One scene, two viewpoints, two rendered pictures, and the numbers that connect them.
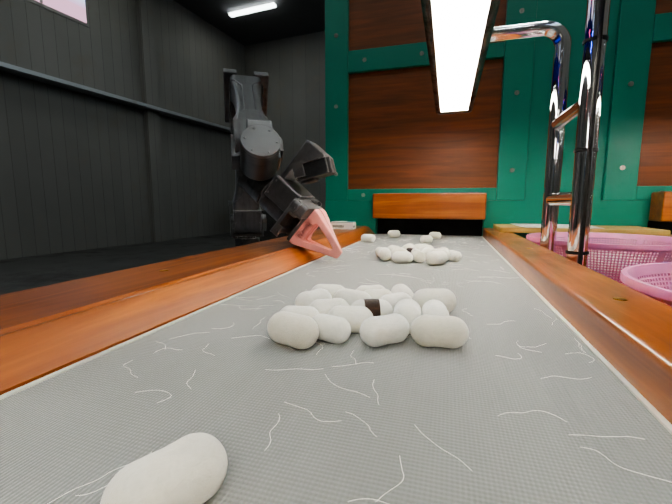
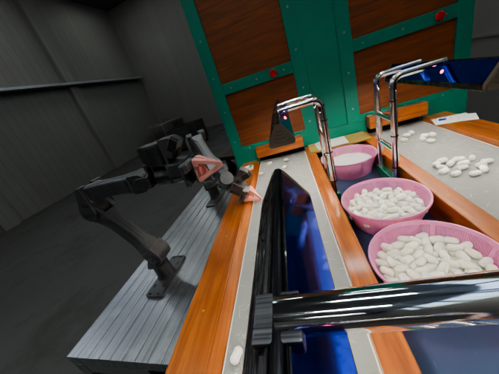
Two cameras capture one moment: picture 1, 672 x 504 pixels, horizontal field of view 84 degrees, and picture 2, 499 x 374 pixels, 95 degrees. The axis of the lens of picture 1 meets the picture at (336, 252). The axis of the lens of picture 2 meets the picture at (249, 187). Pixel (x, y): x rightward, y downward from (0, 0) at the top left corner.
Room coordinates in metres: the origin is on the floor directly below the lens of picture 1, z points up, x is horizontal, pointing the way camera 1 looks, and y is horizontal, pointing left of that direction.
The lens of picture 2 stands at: (-0.35, 0.07, 1.24)
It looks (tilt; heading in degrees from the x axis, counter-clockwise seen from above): 24 degrees down; 358
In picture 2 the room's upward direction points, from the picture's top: 19 degrees counter-clockwise
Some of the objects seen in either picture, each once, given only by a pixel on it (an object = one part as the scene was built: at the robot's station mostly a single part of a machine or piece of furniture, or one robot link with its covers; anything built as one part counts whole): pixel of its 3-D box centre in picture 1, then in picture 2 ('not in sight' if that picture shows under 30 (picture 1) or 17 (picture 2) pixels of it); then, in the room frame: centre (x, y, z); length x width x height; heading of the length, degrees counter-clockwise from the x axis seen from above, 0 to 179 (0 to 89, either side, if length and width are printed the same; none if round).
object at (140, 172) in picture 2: not in sight; (119, 194); (0.40, 0.44, 1.05); 0.30 x 0.09 x 0.12; 68
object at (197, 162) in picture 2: not in sight; (208, 165); (0.28, 0.13, 1.07); 0.09 x 0.07 x 0.07; 68
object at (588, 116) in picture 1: (507, 160); (307, 151); (0.58, -0.26, 0.90); 0.20 x 0.19 x 0.45; 163
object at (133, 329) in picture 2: not in sight; (244, 225); (0.59, 0.11, 0.65); 1.20 x 0.90 x 0.04; 158
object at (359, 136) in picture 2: (570, 229); (337, 142); (0.90, -0.57, 0.77); 0.33 x 0.15 x 0.01; 73
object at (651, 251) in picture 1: (604, 262); (348, 162); (0.69, -0.50, 0.72); 0.27 x 0.27 x 0.10
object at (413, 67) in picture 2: not in sight; (408, 125); (0.46, -0.64, 0.90); 0.20 x 0.19 x 0.45; 163
